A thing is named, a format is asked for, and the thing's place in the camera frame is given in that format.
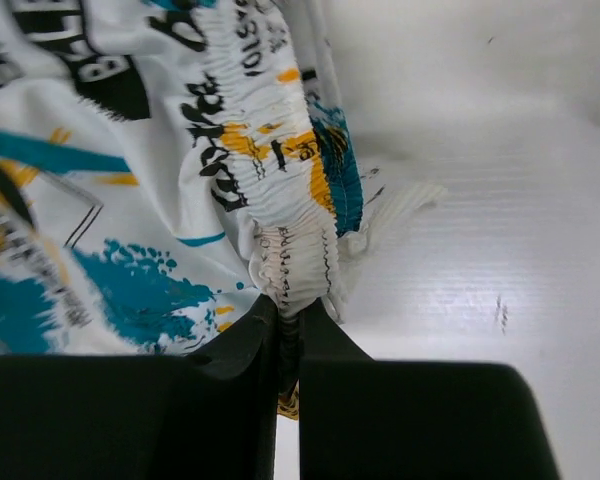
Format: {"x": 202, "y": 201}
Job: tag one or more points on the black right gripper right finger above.
{"x": 362, "y": 418}

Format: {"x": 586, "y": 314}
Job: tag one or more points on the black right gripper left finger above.
{"x": 206, "y": 415}

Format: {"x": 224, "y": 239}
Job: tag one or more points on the white teal yellow printed shorts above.
{"x": 165, "y": 163}

